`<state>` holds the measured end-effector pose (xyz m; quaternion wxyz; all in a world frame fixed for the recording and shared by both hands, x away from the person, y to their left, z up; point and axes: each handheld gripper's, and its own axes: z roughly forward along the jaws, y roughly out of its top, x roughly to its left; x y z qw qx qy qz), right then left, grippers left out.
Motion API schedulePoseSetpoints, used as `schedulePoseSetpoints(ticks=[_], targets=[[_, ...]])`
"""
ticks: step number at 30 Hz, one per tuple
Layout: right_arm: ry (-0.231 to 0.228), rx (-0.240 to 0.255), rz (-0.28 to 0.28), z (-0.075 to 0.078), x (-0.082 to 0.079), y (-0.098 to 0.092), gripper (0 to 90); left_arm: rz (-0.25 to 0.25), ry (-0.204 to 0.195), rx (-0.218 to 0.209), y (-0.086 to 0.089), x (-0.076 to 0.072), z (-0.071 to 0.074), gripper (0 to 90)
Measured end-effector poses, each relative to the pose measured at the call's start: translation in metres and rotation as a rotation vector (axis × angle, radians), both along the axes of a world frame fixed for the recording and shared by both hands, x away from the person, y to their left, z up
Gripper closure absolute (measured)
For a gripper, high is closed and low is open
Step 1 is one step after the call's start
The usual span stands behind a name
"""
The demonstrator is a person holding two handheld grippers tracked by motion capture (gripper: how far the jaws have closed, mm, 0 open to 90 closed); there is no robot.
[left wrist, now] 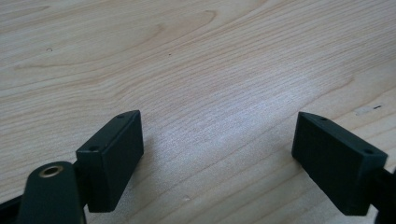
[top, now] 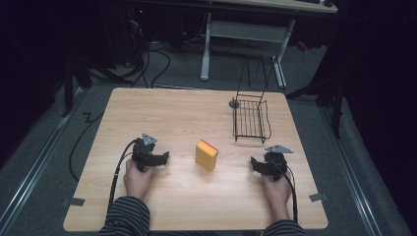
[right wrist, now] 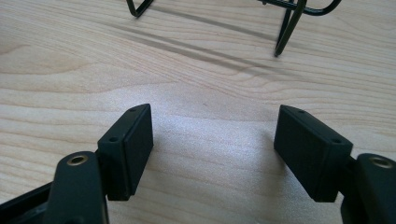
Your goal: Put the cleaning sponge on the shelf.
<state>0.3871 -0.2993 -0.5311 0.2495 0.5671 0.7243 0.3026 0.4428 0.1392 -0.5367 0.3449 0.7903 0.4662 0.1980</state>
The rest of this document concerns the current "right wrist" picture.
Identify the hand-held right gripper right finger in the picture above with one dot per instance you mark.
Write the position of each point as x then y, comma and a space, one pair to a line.
311, 149

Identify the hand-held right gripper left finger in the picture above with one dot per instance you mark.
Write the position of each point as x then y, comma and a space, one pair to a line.
127, 152

